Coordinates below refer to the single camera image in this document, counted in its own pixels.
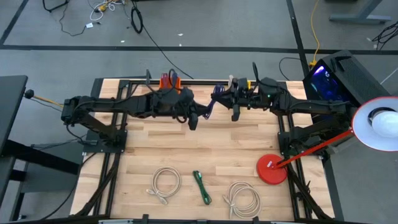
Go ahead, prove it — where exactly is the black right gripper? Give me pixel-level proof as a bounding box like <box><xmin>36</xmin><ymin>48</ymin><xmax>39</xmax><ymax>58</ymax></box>
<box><xmin>212</xmin><ymin>77</ymin><xmax>261</xmax><ymax>110</ymax></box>

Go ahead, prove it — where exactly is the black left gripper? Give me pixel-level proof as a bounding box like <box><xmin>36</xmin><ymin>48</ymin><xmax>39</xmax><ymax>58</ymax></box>
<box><xmin>177</xmin><ymin>89</ymin><xmax>213</xmax><ymax>119</ymax></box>

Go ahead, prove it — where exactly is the orange plastic basket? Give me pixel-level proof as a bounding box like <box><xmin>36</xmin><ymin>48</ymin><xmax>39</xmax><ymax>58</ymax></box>
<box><xmin>159</xmin><ymin>74</ymin><xmax>182</xmax><ymax>95</ymax></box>

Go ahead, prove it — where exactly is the red desk lamp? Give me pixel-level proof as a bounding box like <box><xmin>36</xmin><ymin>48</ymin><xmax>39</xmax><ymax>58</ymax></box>
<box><xmin>256</xmin><ymin>96</ymin><xmax>398</xmax><ymax>186</ymax></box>

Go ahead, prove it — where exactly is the black computer tower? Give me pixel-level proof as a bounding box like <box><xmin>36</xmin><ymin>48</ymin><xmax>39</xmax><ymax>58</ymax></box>
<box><xmin>302</xmin><ymin>49</ymin><xmax>392</xmax><ymax>142</ymax></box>

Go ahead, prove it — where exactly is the grey desk base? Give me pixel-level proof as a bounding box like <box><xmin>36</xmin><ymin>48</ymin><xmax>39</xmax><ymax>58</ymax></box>
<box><xmin>325</xmin><ymin>0</ymin><xmax>392</xmax><ymax>25</ymax></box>

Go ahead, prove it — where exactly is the wooden stick with black knob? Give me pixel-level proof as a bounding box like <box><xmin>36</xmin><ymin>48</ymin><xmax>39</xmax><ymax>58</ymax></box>
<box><xmin>24</xmin><ymin>89</ymin><xmax>65</xmax><ymax>108</ymax></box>

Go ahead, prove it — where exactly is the black desk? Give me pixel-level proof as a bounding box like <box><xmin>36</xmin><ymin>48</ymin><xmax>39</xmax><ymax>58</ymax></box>
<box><xmin>0</xmin><ymin>74</ymin><xmax>81</xmax><ymax>222</ymax></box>

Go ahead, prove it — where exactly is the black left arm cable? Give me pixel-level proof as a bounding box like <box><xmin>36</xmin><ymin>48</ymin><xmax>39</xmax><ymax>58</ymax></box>
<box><xmin>167</xmin><ymin>68</ymin><xmax>179</xmax><ymax>94</ymax></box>

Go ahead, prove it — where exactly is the green black braided cable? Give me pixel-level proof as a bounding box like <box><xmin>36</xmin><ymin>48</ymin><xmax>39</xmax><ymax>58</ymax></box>
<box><xmin>192</xmin><ymin>170</ymin><xmax>213</xmax><ymax>206</ymax></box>

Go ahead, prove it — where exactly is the yellow extension cable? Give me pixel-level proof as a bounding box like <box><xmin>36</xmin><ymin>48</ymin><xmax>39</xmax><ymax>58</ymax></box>
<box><xmin>308</xmin><ymin>0</ymin><xmax>322</xmax><ymax>69</ymax></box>

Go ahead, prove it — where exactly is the black coiled floor cable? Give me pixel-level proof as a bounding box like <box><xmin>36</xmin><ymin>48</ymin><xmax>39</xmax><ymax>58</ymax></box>
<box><xmin>129</xmin><ymin>0</ymin><xmax>194</xmax><ymax>80</ymax></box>

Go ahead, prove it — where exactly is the black power cable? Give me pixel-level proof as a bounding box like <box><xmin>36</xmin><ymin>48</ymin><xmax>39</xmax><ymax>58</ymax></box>
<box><xmin>30</xmin><ymin>124</ymin><xmax>99</xmax><ymax>149</ymax></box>

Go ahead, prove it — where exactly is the white floor cable bundle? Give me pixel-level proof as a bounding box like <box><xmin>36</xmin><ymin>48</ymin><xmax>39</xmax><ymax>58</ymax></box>
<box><xmin>89</xmin><ymin>0</ymin><xmax>126</xmax><ymax>22</ymax></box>

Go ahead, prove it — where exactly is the black floor cable tangle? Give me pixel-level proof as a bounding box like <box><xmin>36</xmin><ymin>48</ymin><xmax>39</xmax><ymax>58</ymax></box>
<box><xmin>371</xmin><ymin>20</ymin><xmax>398</xmax><ymax>51</ymax></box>

